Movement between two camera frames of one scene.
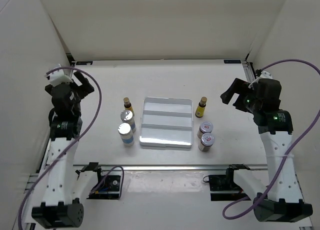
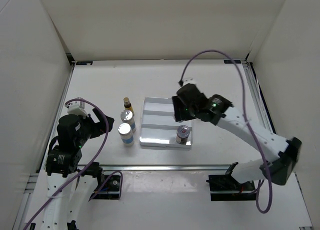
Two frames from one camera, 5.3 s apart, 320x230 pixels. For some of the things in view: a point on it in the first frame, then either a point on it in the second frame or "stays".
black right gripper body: [255, 102] -> [194, 111]
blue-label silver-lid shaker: [124, 129] stays
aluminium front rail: [172, 167] stays
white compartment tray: [166, 122] stays
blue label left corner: [84, 63] stays
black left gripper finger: [87, 88] -> [102, 125]
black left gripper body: [77, 106] -> [89, 129]
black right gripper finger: [240, 86] -> [178, 104]
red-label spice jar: [207, 140] -> [183, 131]
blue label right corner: [232, 61] stays
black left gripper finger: [80, 77] -> [98, 114]
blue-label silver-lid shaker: [127, 116] stays
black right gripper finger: [227, 95] -> [183, 113]
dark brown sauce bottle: [127, 105] stays
